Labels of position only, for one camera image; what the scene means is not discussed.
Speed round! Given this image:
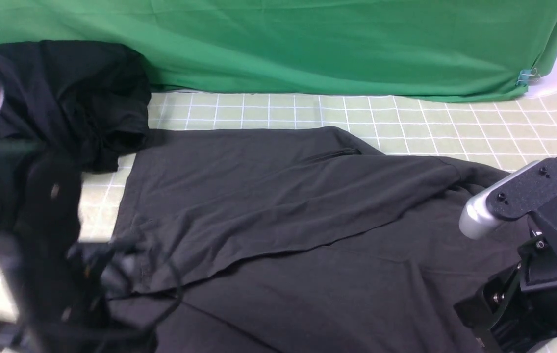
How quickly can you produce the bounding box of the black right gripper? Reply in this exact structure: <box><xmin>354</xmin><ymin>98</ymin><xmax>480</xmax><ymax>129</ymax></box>
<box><xmin>454</xmin><ymin>267</ymin><xmax>557</xmax><ymax>353</ymax></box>

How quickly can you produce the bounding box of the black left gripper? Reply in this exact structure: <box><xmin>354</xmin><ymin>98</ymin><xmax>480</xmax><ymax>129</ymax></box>
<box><xmin>0</xmin><ymin>240</ymin><xmax>158</xmax><ymax>353</ymax></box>

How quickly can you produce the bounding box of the gray long-sleeved shirt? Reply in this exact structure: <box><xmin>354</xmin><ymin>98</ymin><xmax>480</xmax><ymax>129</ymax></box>
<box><xmin>111</xmin><ymin>127</ymin><xmax>528</xmax><ymax>353</ymax></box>

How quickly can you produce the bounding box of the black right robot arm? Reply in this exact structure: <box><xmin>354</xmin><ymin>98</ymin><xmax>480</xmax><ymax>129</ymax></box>
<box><xmin>454</xmin><ymin>214</ymin><xmax>557</xmax><ymax>353</ymax></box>

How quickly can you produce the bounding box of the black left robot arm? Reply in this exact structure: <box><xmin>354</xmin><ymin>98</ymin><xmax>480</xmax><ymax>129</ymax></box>
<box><xmin>0</xmin><ymin>140</ymin><xmax>157</xmax><ymax>353</ymax></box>

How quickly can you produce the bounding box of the pile of black clothes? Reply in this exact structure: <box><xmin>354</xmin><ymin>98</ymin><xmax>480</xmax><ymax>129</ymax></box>
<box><xmin>0</xmin><ymin>40</ymin><xmax>152</xmax><ymax>173</ymax></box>

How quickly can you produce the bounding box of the blue binder clip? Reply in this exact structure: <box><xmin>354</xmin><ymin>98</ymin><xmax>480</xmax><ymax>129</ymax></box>
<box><xmin>516</xmin><ymin>67</ymin><xmax>541</xmax><ymax>87</ymax></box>

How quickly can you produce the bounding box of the green backdrop cloth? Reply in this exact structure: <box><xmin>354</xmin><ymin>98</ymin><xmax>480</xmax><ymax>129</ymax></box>
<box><xmin>0</xmin><ymin>0</ymin><xmax>557</xmax><ymax>102</ymax></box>

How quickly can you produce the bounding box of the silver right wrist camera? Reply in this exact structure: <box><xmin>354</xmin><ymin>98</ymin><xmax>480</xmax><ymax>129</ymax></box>
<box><xmin>458</xmin><ymin>157</ymin><xmax>557</xmax><ymax>240</ymax></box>

